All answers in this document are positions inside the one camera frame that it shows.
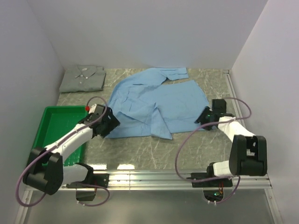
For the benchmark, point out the aluminium rail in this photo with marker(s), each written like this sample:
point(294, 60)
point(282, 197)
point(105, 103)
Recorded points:
point(231, 90)
point(168, 180)

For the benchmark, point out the aluminium right side rail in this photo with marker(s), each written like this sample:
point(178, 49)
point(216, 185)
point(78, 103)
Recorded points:
point(231, 90)

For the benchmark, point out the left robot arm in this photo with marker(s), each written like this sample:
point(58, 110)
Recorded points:
point(45, 169)

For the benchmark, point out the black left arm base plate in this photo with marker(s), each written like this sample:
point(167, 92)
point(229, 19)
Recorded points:
point(85, 193)

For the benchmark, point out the green plastic tray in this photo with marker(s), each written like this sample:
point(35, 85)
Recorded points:
point(56, 122)

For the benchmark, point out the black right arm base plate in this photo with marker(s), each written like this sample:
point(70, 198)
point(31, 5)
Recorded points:
point(213, 190)

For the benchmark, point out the aluminium front rail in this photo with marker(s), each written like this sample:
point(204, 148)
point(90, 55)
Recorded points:
point(168, 180)

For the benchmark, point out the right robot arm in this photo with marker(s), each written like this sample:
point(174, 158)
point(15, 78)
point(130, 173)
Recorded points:
point(248, 155)

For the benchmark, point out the folded grey shirt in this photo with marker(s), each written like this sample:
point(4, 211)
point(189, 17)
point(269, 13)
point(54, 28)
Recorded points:
point(83, 78)

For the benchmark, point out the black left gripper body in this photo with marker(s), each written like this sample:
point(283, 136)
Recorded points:
point(109, 124)

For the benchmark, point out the light blue long sleeve shirt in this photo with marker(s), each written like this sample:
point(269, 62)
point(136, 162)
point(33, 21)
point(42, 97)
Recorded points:
point(156, 102)

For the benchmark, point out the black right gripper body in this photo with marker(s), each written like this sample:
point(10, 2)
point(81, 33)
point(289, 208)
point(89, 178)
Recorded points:
point(205, 116)

